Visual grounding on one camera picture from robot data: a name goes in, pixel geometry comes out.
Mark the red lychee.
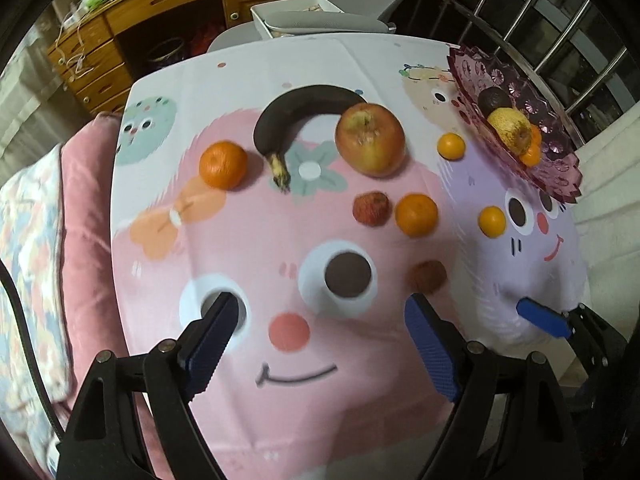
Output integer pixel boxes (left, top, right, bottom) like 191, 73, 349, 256
352, 191, 392, 228
408, 260, 448, 295

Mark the large orange mandarin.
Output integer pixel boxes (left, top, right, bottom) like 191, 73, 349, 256
530, 124, 541, 146

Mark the yellow pear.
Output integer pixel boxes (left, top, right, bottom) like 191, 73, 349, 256
487, 107, 532, 155

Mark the dark avocado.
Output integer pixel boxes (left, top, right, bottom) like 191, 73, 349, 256
477, 87, 512, 118

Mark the small yellow citrus front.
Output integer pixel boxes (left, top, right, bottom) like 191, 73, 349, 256
477, 206, 506, 238

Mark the white pillow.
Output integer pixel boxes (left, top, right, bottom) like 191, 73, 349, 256
572, 106, 640, 336

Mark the pink plastic fruit bowl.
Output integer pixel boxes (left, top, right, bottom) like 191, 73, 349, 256
447, 46, 582, 204

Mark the small yellow citrus near bowl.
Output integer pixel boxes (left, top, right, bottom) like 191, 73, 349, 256
437, 132, 466, 160

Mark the cartoon printed cloth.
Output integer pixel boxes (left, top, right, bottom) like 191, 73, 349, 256
111, 34, 586, 479

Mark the red apple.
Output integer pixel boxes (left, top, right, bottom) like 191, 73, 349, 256
334, 103, 407, 178

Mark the overripe dark banana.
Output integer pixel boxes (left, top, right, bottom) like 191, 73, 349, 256
253, 84, 366, 193

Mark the lace covered cabinet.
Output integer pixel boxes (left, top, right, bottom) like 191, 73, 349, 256
0, 26, 91, 182

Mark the metal window grille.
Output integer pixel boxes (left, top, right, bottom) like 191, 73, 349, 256
390, 0, 639, 146

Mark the wooden desk with drawers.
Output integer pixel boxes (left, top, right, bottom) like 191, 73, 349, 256
47, 0, 277, 115

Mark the white storage box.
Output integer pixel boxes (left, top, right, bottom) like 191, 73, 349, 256
250, 0, 343, 40

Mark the black cable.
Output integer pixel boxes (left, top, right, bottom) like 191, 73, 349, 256
0, 259, 66, 441

